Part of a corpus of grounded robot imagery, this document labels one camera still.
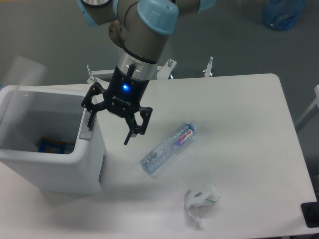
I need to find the blue plastic bag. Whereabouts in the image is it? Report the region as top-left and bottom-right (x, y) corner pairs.
(261, 0), (308, 31)

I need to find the crushed clear plastic bottle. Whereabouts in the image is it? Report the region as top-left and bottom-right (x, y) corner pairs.
(140, 123), (196, 175)

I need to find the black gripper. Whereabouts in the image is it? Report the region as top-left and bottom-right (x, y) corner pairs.
(81, 66), (153, 145)

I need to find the white furniture frame right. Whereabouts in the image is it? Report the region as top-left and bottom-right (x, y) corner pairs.
(295, 85), (319, 132)

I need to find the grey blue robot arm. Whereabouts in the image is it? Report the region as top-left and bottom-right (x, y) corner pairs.
(77, 0), (215, 144)

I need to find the black clamp at table edge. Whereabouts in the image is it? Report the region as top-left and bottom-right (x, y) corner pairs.
(301, 202), (319, 228)

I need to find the white pedestal base frame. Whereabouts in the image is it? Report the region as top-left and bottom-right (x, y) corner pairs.
(86, 56), (214, 84)

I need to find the crumpled white paper wrapper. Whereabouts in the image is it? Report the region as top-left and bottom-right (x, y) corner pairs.
(183, 183), (221, 228)

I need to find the blue snack packet in bin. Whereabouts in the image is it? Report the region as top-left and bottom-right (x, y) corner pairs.
(38, 137), (75, 154)

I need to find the white push-top trash can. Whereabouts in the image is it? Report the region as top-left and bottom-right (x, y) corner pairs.
(0, 55), (108, 195)

